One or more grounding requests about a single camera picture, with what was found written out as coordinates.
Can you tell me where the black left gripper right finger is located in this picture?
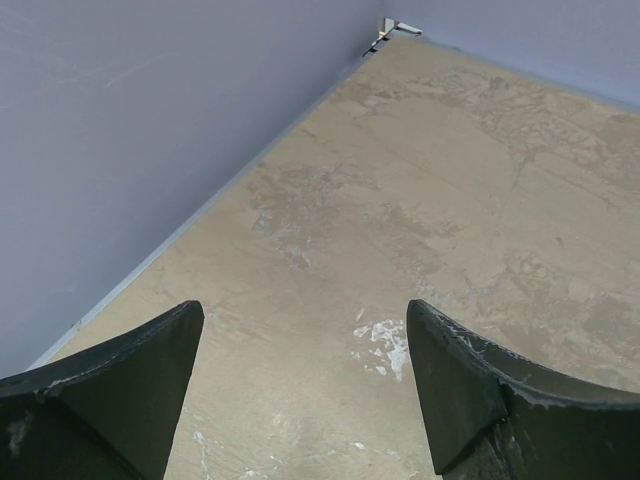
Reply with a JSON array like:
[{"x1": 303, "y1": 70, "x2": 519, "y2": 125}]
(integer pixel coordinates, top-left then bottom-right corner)
[{"x1": 406, "y1": 300, "x2": 639, "y2": 479}]

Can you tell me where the metal corner bracket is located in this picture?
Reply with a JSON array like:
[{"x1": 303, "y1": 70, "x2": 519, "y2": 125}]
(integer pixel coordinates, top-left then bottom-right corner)
[{"x1": 362, "y1": 17, "x2": 423, "y2": 57}]

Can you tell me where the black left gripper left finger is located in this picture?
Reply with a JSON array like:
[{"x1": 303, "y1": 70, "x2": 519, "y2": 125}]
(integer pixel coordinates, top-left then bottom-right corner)
[{"x1": 1, "y1": 301, "x2": 204, "y2": 479}]

